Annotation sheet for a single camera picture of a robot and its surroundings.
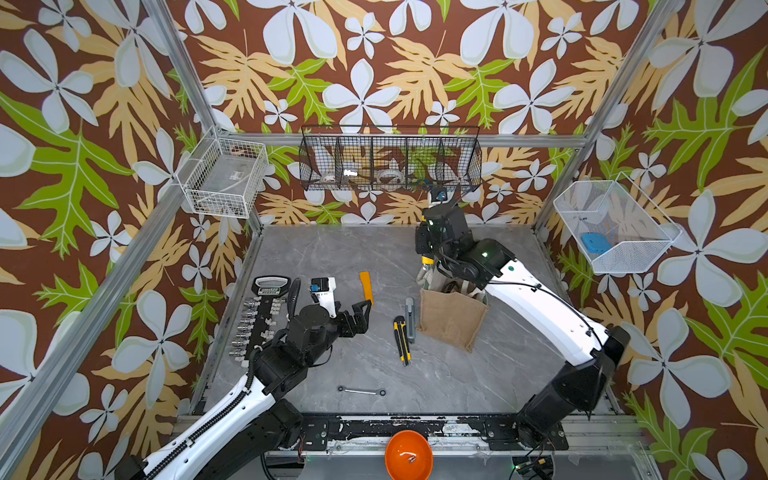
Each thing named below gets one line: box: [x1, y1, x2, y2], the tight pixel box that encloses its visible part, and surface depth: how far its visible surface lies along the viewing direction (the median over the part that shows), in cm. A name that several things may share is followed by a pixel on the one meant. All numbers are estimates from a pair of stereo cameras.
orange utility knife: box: [359, 271, 374, 306], surface depth 104 cm
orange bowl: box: [385, 430, 434, 480], surface depth 70 cm
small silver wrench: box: [337, 386, 386, 397], surface depth 82 cm
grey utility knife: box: [405, 296, 415, 328], surface depth 97 cm
